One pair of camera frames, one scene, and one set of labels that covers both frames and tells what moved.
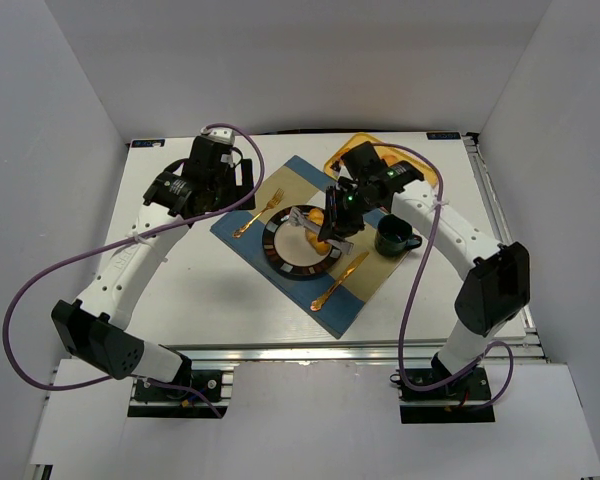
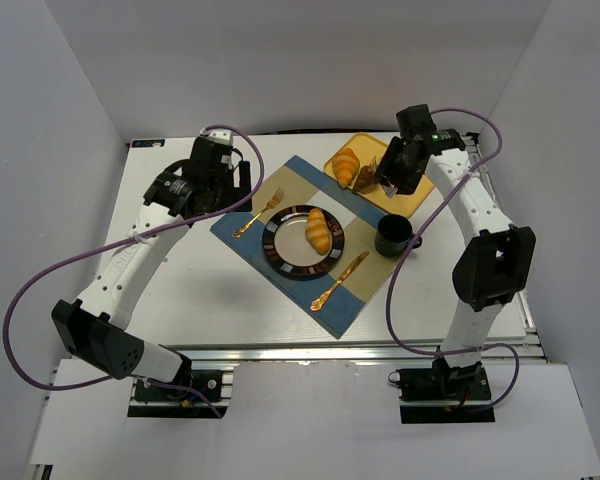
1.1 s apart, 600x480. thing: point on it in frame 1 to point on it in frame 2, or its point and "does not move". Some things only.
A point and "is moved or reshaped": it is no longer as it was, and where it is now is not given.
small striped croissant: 317,215 does not move
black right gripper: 342,220 to 393,167
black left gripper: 238,183 does not move
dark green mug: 394,236 does not move
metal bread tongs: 296,217 is moved or reshaped
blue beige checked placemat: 335,298 does not move
